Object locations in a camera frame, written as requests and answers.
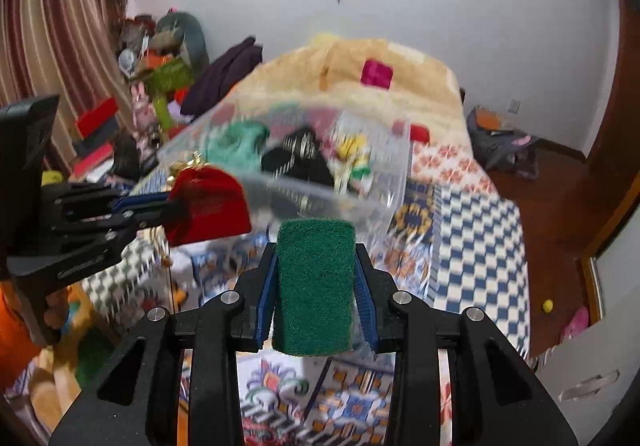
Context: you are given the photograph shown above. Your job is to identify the white wall socket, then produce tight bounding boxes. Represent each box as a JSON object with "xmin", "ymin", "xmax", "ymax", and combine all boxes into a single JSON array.
[{"xmin": 508, "ymin": 100, "xmax": 521, "ymax": 114}]

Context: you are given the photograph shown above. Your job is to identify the grey plush toy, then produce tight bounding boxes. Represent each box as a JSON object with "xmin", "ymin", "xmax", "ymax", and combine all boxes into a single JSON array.
[{"xmin": 149, "ymin": 11, "xmax": 209, "ymax": 77}]

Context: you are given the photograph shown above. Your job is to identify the dark purple jacket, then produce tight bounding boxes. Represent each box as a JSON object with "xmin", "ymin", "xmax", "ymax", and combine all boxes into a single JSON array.
[{"xmin": 180, "ymin": 37, "xmax": 262, "ymax": 118}]

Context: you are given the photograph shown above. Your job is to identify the yellow green round object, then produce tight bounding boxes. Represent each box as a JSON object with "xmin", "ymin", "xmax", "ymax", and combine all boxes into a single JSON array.
[{"xmin": 308, "ymin": 32, "xmax": 341, "ymax": 47}]

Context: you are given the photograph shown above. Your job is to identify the grey backpack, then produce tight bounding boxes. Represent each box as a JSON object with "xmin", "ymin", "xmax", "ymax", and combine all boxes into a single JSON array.
[{"xmin": 466, "ymin": 106, "xmax": 539, "ymax": 180}]

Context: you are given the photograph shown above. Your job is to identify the red gift box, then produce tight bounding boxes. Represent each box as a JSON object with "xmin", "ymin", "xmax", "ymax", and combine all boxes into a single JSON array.
[{"xmin": 76, "ymin": 98, "xmax": 118, "ymax": 139}]

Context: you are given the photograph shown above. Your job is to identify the pink rabbit toy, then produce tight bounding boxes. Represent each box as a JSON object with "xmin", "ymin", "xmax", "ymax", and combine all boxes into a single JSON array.
[{"xmin": 130, "ymin": 81, "xmax": 157, "ymax": 143}]

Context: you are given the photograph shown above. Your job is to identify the black studded pouch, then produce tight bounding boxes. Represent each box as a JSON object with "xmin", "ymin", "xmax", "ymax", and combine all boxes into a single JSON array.
[{"xmin": 262, "ymin": 125, "xmax": 334, "ymax": 188}]

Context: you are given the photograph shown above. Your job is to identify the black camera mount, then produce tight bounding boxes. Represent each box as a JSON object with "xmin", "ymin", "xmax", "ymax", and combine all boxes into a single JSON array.
[{"xmin": 1, "ymin": 94, "xmax": 60, "ymax": 225}]

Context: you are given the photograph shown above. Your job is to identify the green yellow sponge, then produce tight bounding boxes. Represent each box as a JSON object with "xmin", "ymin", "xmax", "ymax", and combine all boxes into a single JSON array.
[{"xmin": 272, "ymin": 219, "xmax": 356, "ymax": 357}]

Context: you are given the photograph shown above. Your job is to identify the clear plastic storage bin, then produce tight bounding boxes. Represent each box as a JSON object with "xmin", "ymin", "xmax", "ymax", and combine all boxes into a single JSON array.
[{"xmin": 158, "ymin": 101, "xmax": 410, "ymax": 246}]

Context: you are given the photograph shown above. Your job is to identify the beige fleece blanket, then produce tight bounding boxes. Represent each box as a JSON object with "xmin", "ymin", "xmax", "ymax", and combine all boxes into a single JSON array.
[{"xmin": 222, "ymin": 37, "xmax": 471, "ymax": 149}]

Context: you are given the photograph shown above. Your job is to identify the floral fabric scrunchie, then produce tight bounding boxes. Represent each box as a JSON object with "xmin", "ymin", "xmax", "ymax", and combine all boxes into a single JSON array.
[{"xmin": 329, "ymin": 132, "xmax": 372, "ymax": 197}]

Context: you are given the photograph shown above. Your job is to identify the red velvet drawstring pouch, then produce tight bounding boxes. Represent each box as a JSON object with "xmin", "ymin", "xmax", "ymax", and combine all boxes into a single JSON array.
[{"xmin": 162, "ymin": 166, "xmax": 252, "ymax": 247}]

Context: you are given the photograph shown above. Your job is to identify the small yellow ball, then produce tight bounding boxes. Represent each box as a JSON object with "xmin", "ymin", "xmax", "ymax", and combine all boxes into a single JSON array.
[{"xmin": 542, "ymin": 300, "xmax": 553, "ymax": 314}]

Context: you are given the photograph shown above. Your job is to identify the striped red curtain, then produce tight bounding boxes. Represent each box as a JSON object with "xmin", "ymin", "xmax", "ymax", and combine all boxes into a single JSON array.
[{"xmin": 1, "ymin": 0, "xmax": 132, "ymax": 173}]

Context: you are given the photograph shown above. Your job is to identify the green cardboard box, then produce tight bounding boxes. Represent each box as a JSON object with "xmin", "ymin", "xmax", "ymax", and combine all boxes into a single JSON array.
[{"xmin": 142, "ymin": 58, "xmax": 194, "ymax": 131}]

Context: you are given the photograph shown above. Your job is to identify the brown wooden door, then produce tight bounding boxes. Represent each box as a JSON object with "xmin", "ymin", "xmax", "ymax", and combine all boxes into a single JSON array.
[{"xmin": 577, "ymin": 0, "xmax": 639, "ymax": 324}]

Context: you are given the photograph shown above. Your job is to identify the green knitted cloth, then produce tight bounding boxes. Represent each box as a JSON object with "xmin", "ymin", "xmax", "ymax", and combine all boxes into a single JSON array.
[{"xmin": 204, "ymin": 120, "xmax": 270, "ymax": 172}]

